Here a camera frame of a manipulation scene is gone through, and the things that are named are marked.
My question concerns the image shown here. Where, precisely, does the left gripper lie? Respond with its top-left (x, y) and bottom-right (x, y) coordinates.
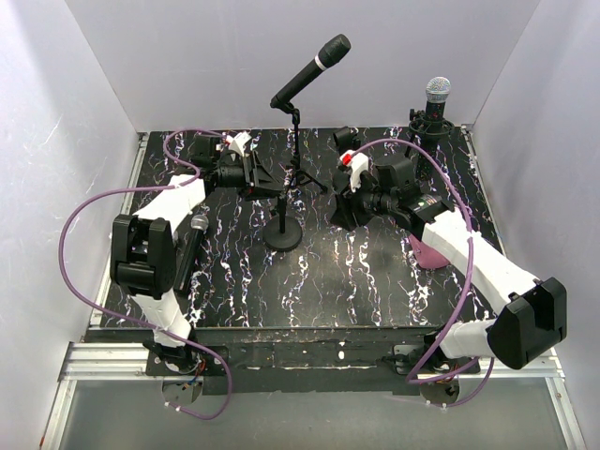
top-left (213, 152), bottom-right (282, 202)

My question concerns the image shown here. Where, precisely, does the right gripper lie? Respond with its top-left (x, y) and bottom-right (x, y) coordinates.
top-left (329, 171), bottom-right (397, 233)

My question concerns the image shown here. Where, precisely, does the black tripod stand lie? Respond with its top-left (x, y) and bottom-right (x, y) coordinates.
top-left (282, 102), bottom-right (328, 194)

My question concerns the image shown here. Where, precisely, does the round base stand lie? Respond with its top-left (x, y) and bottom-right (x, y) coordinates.
top-left (333, 127), bottom-right (361, 156)
top-left (262, 191), bottom-right (303, 252)

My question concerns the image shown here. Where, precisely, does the silver mesh microphone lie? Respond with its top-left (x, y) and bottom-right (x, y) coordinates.
top-left (173, 214), bottom-right (209, 296)
top-left (416, 76), bottom-right (453, 140)

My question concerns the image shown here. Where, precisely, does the tall black foam microphone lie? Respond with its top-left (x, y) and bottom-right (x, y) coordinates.
top-left (270, 34), bottom-right (352, 113)

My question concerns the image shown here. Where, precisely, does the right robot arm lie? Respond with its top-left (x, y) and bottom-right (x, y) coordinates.
top-left (330, 151), bottom-right (567, 373)

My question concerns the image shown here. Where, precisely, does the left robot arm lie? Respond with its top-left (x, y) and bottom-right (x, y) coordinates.
top-left (110, 131), bottom-right (280, 375)

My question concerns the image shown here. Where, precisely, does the pink wedge block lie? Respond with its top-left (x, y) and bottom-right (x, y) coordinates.
top-left (409, 234), bottom-right (450, 270)

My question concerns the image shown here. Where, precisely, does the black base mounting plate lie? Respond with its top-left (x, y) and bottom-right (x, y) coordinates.
top-left (144, 325), bottom-right (482, 398)

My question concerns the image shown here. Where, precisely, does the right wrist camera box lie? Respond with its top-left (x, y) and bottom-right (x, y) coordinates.
top-left (339, 150), bottom-right (369, 193)

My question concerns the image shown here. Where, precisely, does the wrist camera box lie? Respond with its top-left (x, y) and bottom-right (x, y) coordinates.
top-left (339, 150), bottom-right (369, 193)
top-left (225, 131), bottom-right (251, 158)

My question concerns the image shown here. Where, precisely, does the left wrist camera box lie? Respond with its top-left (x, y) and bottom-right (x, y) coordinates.
top-left (225, 131), bottom-right (251, 158)

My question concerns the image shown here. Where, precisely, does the right shock mount stand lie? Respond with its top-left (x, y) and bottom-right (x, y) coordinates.
top-left (409, 104), bottom-right (455, 158)

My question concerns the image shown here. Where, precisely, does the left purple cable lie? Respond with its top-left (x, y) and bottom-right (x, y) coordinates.
top-left (59, 127), bottom-right (233, 421)

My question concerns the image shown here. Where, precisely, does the aluminium frame rail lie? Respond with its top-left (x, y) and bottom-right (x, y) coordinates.
top-left (39, 130), bottom-right (587, 450)

